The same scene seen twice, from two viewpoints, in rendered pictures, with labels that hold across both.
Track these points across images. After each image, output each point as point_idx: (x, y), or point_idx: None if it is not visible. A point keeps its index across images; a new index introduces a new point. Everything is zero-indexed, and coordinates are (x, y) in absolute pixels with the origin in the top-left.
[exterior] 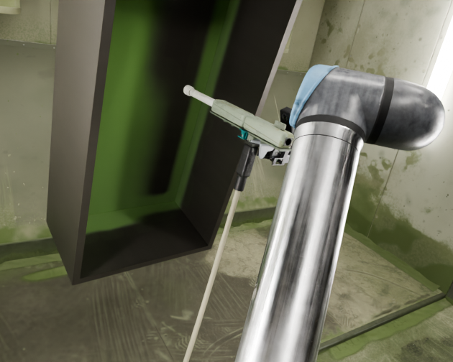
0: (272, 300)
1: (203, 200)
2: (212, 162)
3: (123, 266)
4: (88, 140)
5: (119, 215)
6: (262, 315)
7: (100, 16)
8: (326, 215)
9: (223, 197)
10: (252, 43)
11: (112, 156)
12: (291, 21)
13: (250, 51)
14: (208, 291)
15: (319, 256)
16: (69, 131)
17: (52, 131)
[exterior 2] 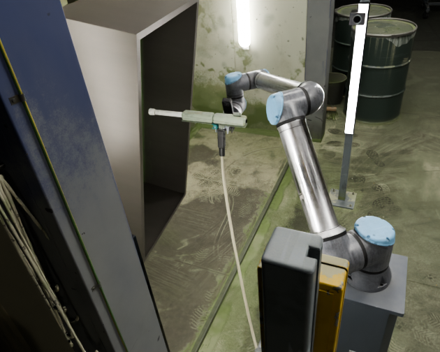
0: (313, 194)
1: (165, 168)
2: (163, 142)
3: (154, 236)
4: (139, 177)
5: None
6: (312, 201)
7: (134, 110)
8: (313, 156)
9: (182, 160)
10: (165, 59)
11: None
12: (195, 42)
13: (166, 64)
14: (230, 214)
15: (318, 171)
16: None
17: None
